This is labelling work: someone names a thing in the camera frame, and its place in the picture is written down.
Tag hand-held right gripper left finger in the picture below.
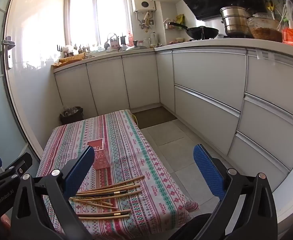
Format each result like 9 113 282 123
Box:
11 145 95 240

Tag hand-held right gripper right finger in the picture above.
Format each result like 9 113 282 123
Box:
193 144 278 240

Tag pink perforated chopstick holder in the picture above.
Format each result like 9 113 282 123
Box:
87 140 111 170

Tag bunch of chopsticks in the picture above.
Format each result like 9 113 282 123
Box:
69 175 145 221

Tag hanging kitchen utensils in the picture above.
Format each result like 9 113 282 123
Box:
264 0 291 23

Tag person's left hand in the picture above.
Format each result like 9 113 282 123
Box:
0 215 12 232

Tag black trash bin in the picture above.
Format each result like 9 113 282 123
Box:
60 107 84 125

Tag patterned tablecloth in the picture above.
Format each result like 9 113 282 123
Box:
36 109 199 240

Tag person's dark trouser leg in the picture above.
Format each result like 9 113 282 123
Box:
169 213 213 240

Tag brown floor mat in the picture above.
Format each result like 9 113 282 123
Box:
132 106 177 128

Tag white kitchen base cabinet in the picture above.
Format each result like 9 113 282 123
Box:
53 39 293 205

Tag yellow cloth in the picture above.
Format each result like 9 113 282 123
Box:
53 52 83 68

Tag row of small jars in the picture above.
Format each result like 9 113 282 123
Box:
63 42 107 55

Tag basket with bottles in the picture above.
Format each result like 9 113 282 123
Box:
107 33 119 50

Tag black wok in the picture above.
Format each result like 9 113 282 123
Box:
168 22 219 40

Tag glass bowl with food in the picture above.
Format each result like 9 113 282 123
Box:
247 17 283 43

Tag steel steamer pot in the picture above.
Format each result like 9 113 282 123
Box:
220 6 253 37

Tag white framed window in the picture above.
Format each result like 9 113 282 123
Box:
65 0 133 46

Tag water heater pipes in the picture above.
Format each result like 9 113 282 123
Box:
136 11 154 33

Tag metal door handle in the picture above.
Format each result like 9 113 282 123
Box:
3 36 15 69

